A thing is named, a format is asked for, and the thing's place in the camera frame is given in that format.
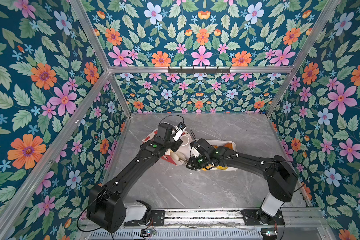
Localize long twisted fake bread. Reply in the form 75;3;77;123
202;165;229;171

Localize metal tongs white tips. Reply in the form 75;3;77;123
175;153;190;165

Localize brown croissant fake bread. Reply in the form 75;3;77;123
224;143;233;150

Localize white red paper bag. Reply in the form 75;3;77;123
142;122;194;166

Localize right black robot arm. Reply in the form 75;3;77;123
187;139;298;225

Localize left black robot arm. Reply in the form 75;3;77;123
86;123;186;234

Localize white rectangular tray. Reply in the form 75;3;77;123
201;140;238;172

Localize black hook rack bar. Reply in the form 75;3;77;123
167;66;231;75

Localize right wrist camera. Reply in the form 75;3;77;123
190;147;200;158

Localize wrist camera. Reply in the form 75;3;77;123
173;122;186;142
190;147;200;158

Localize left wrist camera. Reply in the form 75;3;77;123
173;122;186;142

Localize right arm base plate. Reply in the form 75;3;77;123
241;209;285;226

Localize white slotted cable duct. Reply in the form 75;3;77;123
89;229;263;240

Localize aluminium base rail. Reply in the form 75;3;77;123
83;207;331;229

